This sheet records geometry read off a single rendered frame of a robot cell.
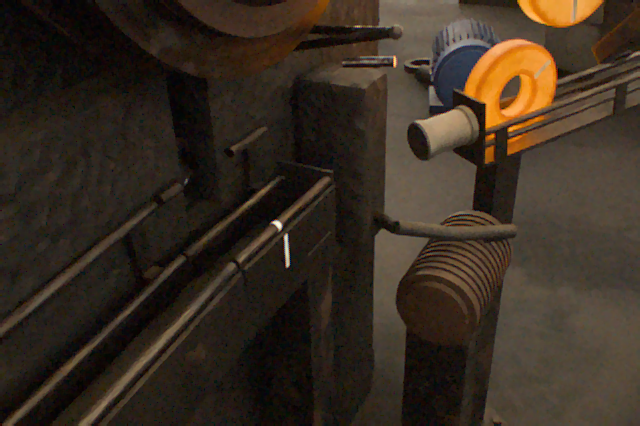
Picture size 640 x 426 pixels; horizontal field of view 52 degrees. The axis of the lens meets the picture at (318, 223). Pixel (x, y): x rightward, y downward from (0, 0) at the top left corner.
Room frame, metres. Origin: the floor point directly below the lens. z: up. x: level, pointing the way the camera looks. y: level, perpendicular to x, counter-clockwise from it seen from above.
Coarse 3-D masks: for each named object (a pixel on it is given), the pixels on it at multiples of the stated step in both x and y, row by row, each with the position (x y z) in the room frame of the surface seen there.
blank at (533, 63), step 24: (504, 48) 0.95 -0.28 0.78; (528, 48) 0.96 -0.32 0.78; (480, 72) 0.94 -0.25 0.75; (504, 72) 0.94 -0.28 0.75; (528, 72) 0.96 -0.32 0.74; (552, 72) 0.98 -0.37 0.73; (480, 96) 0.92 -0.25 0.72; (528, 96) 0.97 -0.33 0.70; (552, 96) 0.98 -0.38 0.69; (504, 120) 0.94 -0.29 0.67
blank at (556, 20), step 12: (528, 0) 0.86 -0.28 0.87; (540, 0) 0.86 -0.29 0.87; (552, 0) 0.87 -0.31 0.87; (564, 0) 0.88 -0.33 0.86; (576, 0) 0.89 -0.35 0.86; (588, 0) 0.90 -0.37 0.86; (600, 0) 0.91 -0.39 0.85; (528, 12) 0.88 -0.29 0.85; (540, 12) 0.86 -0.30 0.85; (552, 12) 0.87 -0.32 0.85; (564, 12) 0.88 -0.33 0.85; (576, 12) 0.89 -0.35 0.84; (588, 12) 0.90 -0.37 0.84; (552, 24) 0.87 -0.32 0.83; (564, 24) 0.88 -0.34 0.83
